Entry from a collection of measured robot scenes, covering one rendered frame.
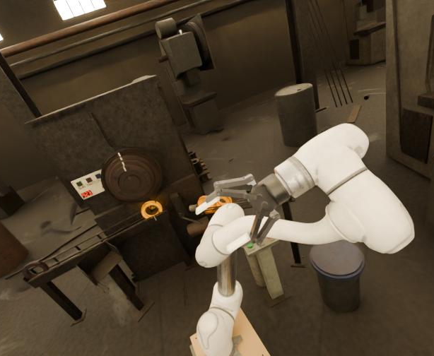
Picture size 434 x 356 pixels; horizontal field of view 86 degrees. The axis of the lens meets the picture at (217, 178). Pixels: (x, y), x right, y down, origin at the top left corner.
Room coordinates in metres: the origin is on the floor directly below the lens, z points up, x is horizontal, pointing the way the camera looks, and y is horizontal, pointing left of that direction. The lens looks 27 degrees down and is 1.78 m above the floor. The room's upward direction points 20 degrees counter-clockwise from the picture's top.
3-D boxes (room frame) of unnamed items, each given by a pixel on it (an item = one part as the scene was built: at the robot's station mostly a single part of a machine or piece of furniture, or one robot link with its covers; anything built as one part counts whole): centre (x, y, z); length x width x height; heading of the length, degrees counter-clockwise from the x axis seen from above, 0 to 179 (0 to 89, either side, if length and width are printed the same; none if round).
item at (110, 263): (1.51, 1.09, 0.36); 0.26 x 0.20 x 0.72; 133
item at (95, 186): (1.89, 1.00, 1.15); 0.26 x 0.02 x 0.18; 98
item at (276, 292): (1.19, -0.13, 0.31); 0.24 x 0.16 x 0.62; 98
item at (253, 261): (1.34, -0.07, 0.26); 0.12 x 0.12 x 0.52
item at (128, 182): (1.73, 0.63, 1.12); 0.28 x 0.06 x 0.28; 98
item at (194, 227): (1.74, 0.30, 0.27); 0.22 x 0.13 x 0.53; 98
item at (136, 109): (2.25, 0.71, 0.88); 1.08 x 0.73 x 1.76; 98
